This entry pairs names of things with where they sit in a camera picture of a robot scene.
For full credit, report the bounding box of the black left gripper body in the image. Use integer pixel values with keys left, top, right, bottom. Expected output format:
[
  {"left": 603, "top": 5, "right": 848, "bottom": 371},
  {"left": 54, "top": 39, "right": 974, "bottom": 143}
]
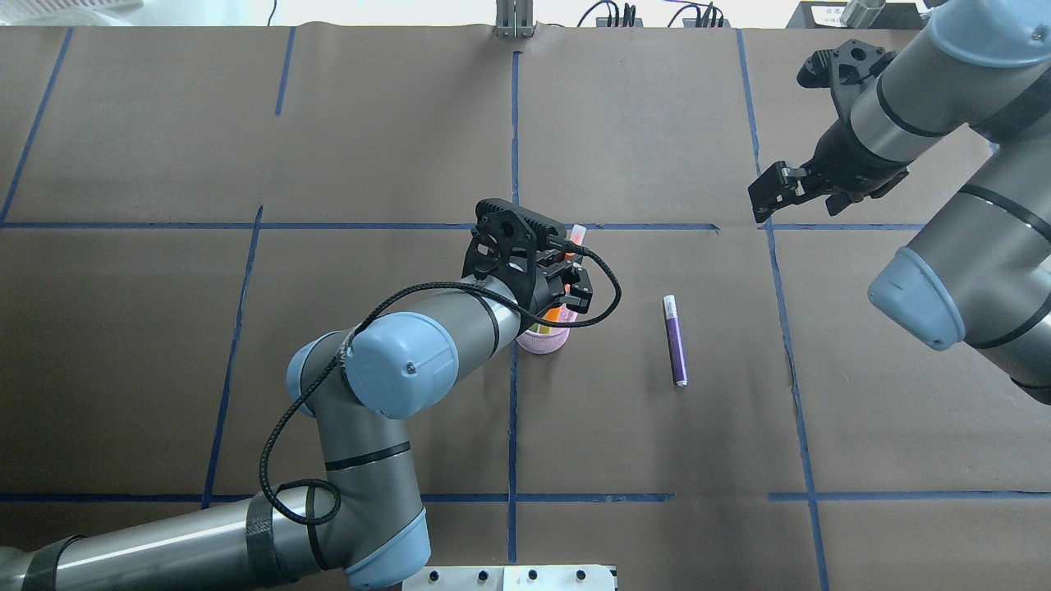
[{"left": 461, "top": 199, "right": 566, "bottom": 317}]

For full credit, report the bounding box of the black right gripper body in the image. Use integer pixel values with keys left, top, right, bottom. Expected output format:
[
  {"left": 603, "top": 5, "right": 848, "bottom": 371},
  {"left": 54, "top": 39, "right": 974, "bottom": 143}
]
[{"left": 796, "top": 39, "right": 909, "bottom": 203}]

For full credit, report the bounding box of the orange highlighter pen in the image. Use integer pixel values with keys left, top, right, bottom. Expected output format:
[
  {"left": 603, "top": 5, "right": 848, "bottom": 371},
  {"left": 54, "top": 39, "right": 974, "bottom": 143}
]
[{"left": 544, "top": 224, "right": 588, "bottom": 322}]

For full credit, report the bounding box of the purple highlighter pen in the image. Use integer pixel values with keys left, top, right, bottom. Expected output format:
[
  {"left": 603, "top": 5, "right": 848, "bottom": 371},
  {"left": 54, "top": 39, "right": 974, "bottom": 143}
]
[{"left": 662, "top": 293, "right": 688, "bottom": 387}]

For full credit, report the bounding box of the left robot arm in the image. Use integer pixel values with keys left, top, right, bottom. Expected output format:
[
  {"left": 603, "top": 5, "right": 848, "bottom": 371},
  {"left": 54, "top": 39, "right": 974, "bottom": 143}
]
[{"left": 2, "top": 199, "right": 598, "bottom": 590}]

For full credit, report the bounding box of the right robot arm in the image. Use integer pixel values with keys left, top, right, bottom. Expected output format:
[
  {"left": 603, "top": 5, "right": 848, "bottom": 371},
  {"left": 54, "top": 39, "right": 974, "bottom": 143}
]
[{"left": 748, "top": 1, "right": 1050, "bottom": 404}]

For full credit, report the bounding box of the black box with metal cylinder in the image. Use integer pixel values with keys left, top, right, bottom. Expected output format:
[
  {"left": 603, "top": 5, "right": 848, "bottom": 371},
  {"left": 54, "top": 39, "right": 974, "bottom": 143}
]
[{"left": 785, "top": 1, "right": 927, "bottom": 30}]

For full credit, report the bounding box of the grey aluminium frame post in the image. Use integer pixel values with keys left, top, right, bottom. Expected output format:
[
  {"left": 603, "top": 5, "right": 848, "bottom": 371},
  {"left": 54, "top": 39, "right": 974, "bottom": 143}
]
[{"left": 494, "top": 0, "right": 535, "bottom": 39}]

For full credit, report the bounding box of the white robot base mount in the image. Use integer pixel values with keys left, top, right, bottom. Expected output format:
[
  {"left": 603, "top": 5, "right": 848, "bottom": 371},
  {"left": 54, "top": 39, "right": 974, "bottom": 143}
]
[{"left": 401, "top": 564, "right": 619, "bottom": 590}]

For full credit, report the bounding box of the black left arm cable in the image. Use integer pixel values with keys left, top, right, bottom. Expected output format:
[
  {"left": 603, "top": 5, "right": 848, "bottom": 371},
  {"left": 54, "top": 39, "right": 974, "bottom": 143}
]
[{"left": 259, "top": 238, "right": 622, "bottom": 528}]

